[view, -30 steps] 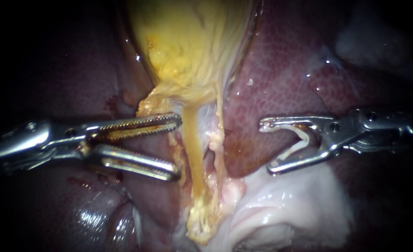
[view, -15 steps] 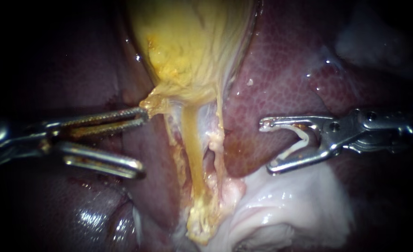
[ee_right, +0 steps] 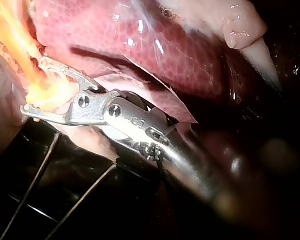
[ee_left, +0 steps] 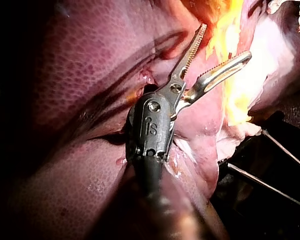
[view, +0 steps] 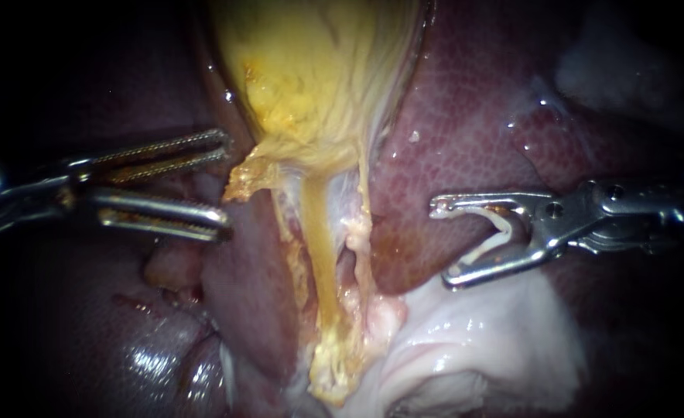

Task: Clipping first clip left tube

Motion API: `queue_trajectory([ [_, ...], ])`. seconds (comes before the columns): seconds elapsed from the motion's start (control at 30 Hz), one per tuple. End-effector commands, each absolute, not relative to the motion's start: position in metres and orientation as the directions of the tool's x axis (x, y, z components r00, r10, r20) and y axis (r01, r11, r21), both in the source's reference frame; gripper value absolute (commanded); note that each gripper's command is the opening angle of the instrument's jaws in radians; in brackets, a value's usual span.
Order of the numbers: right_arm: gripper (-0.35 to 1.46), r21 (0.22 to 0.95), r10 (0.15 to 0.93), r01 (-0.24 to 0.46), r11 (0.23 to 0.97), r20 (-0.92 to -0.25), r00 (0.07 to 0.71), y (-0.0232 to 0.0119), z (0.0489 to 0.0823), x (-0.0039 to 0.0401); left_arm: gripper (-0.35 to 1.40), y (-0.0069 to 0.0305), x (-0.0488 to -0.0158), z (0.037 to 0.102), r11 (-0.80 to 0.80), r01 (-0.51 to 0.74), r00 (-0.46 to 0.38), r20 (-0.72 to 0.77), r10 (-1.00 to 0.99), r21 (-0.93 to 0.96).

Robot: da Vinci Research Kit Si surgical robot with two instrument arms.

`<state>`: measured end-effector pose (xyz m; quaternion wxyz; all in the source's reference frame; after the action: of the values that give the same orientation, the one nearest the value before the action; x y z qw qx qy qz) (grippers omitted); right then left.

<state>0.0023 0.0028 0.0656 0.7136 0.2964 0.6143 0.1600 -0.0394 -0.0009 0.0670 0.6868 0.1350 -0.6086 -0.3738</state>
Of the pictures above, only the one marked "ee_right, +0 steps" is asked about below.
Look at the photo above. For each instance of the right arm instrument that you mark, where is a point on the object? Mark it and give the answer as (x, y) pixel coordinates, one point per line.
(130, 117)

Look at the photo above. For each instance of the right arm instrument jaw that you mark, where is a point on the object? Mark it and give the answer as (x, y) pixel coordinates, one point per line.
(72, 73)
(47, 115)

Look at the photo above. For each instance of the dark right arm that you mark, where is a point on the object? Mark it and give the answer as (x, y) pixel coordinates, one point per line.
(255, 195)

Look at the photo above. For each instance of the thin tube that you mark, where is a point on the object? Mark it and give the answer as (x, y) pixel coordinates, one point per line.
(18, 47)

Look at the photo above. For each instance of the pale fatty tissue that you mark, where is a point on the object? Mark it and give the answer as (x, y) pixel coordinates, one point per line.
(102, 145)
(242, 20)
(2, 92)

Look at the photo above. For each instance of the dark red liver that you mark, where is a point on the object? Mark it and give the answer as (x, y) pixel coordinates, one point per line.
(152, 62)

